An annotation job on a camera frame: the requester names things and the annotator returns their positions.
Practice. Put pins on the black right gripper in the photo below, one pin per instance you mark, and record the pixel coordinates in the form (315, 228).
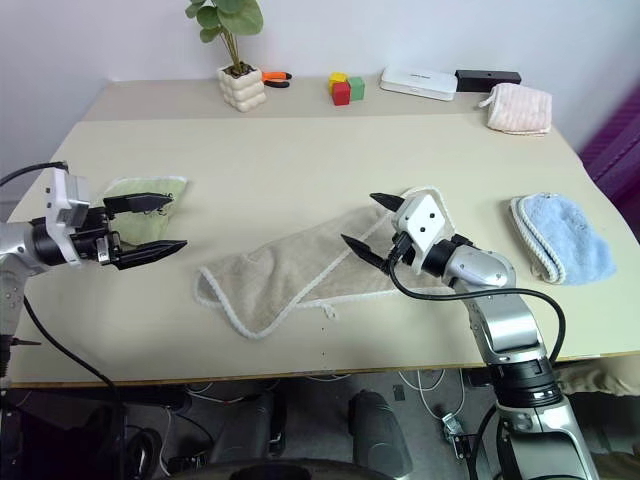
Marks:
(406, 246)

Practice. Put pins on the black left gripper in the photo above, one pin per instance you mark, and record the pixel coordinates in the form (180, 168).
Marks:
(92, 230)

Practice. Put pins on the beige towel with white trim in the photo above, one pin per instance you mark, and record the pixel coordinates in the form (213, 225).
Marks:
(280, 275)

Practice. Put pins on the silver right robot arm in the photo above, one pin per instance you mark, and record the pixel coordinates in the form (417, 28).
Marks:
(505, 325)

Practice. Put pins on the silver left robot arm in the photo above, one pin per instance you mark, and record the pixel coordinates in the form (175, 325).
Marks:
(12, 240)

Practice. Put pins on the green cloth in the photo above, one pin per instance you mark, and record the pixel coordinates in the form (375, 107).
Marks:
(145, 225)

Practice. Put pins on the striped beige cloth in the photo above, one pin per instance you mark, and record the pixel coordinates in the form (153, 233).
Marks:
(522, 110)

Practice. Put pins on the blue folded towel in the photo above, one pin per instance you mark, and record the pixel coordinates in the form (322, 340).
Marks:
(570, 235)

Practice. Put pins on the red cube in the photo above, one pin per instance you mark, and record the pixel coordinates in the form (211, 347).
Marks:
(341, 95)

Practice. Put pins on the green cube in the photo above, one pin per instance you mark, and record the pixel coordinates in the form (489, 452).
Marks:
(357, 89)

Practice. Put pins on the flat white box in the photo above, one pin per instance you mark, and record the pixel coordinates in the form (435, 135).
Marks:
(417, 82)

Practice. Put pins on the yellow cube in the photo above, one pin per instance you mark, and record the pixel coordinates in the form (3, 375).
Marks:
(337, 78)

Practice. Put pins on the cream bubble plant pot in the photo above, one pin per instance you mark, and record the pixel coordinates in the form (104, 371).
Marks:
(242, 90)

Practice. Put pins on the orange black pliers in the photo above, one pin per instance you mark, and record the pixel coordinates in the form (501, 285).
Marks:
(277, 77)

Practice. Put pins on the long black box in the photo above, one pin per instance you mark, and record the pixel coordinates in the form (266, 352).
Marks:
(487, 79)

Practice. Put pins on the dark rounded shape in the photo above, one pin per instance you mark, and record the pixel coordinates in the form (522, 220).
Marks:
(377, 435)

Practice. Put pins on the small metal clip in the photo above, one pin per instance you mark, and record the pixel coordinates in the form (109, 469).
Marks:
(452, 427)

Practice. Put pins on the green leafy plant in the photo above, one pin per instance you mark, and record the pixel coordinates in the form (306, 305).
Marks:
(225, 17)

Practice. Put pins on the ribbed padded object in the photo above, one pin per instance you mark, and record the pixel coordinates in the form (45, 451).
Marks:
(617, 145)

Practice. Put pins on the beige cloth under table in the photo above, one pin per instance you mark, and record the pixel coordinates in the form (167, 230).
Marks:
(595, 382)

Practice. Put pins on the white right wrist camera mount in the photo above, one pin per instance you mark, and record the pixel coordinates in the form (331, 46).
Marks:
(425, 220)

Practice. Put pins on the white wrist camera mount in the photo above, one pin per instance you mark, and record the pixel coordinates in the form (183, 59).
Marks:
(67, 195)
(425, 220)

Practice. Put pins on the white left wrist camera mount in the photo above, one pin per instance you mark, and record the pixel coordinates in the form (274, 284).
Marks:
(67, 195)

